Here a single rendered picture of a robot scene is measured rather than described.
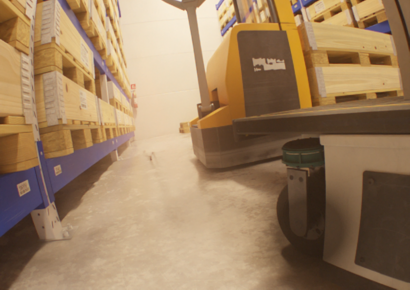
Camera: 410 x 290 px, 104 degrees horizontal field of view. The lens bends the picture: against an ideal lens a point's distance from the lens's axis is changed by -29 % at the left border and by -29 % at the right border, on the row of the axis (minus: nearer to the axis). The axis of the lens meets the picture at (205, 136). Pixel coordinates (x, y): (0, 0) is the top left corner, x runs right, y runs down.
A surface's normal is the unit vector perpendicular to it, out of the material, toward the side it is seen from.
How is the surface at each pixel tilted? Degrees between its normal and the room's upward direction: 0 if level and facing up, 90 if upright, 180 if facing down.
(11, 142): 90
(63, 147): 90
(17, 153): 90
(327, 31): 90
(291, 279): 0
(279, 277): 0
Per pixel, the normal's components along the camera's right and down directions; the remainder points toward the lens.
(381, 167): -0.88, 0.18
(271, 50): 0.17, 0.06
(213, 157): -0.57, 0.15
